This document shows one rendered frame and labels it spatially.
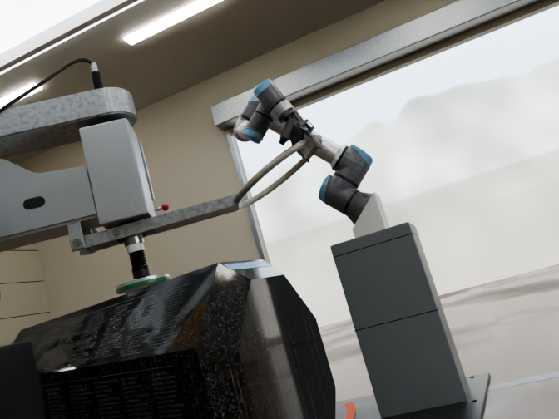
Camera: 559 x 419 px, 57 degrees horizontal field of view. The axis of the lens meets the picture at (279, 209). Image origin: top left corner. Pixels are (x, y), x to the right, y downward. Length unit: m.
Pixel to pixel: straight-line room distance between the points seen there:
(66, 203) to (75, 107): 0.40
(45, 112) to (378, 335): 1.76
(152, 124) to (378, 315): 6.01
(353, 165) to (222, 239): 4.66
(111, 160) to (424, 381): 1.68
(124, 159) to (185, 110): 5.59
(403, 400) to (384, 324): 0.35
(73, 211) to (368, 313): 1.39
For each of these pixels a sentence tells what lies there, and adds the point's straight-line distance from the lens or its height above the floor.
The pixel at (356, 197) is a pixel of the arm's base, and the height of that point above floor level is 1.06.
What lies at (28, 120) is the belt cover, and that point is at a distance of 2.34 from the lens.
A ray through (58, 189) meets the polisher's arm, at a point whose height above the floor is 1.31.
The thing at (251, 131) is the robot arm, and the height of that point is 1.37.
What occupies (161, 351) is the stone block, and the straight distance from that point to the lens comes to 1.59.
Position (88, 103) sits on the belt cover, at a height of 1.64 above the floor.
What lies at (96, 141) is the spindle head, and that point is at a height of 1.47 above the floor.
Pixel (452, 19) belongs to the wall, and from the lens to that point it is 6.75.
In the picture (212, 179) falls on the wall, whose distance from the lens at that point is 7.32.
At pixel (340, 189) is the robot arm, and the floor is 1.12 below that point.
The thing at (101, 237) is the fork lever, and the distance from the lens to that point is 2.18.
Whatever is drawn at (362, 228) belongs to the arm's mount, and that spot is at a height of 0.89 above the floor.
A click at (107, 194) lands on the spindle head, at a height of 1.24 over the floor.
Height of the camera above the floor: 0.64
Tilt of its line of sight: 10 degrees up
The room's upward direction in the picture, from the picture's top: 16 degrees counter-clockwise
